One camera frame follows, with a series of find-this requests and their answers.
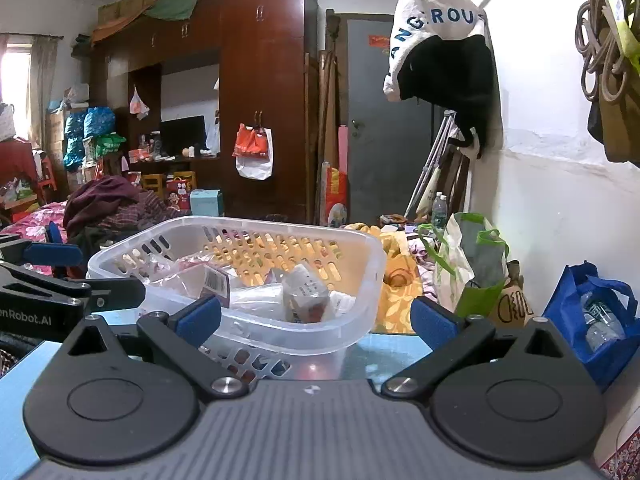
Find clear bottle in bag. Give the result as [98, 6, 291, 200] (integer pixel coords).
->
[580, 292, 626, 353]

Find white plastic basket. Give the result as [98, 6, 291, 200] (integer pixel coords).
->
[86, 216, 387, 386]

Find pink packet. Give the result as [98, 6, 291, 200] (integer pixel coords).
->
[145, 255, 206, 286]

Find red cloth covered cabinet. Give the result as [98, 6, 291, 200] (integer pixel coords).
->
[0, 140, 41, 196]

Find beige window curtain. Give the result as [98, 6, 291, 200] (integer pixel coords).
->
[27, 35, 58, 148]

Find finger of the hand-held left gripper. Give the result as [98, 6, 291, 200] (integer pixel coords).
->
[0, 234, 85, 267]
[0, 261, 147, 311]

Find pink white plastic bag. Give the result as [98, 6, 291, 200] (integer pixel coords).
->
[129, 86, 150, 121]

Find blue shopping bag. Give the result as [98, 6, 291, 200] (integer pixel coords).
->
[542, 261, 640, 393]

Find yellow floral blanket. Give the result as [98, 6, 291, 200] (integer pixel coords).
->
[345, 222, 441, 333]

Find red yellow bag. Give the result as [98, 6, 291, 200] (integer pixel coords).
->
[326, 166, 348, 226]

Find orange plastic bag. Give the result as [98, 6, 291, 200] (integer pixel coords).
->
[232, 124, 268, 158]

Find pink floral blanket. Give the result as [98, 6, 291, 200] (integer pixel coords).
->
[0, 202, 68, 246]

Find coiled rope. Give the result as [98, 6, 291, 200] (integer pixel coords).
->
[575, 0, 640, 101]

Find grey door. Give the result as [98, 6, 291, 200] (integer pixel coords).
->
[345, 19, 446, 226]

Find small cardboard box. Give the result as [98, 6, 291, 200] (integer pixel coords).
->
[97, 0, 146, 26]

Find brown hanging bag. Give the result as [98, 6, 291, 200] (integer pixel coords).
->
[587, 0, 640, 163]

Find brown wooden wardrobe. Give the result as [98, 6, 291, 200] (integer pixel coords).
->
[90, 0, 321, 223]

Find brown paper bag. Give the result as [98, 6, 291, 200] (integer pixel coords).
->
[487, 260, 536, 328]

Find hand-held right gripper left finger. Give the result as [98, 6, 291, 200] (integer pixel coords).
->
[65, 295, 249, 401]

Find teal box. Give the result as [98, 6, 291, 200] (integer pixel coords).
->
[190, 189, 223, 217]

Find white red small box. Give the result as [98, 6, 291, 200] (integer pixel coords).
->
[282, 265, 331, 323]

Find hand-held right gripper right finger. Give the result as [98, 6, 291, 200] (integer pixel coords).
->
[381, 296, 568, 401]

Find metal crutches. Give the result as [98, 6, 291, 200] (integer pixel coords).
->
[404, 110, 458, 221]

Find maroon clothes pile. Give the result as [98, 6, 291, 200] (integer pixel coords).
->
[62, 176, 191, 251]

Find green plastic bag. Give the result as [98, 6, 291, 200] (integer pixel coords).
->
[95, 132, 127, 157]

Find blue patterned plastic bag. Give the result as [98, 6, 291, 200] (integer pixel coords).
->
[64, 112, 87, 170]
[84, 106, 116, 138]

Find wooden planks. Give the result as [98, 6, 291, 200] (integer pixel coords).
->
[317, 10, 347, 226]

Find green white tote bag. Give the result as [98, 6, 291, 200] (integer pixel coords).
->
[417, 212, 511, 318]

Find black television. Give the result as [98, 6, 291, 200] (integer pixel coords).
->
[160, 116, 207, 157]

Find white black hanging garment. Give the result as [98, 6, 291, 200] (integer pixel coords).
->
[382, 0, 505, 160]

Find red cartoon gift box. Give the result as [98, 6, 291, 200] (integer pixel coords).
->
[166, 177, 193, 211]

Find clear packet with dark label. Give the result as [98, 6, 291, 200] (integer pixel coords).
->
[202, 266, 231, 308]

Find clear plastic bag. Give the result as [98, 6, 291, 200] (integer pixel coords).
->
[230, 282, 291, 322]

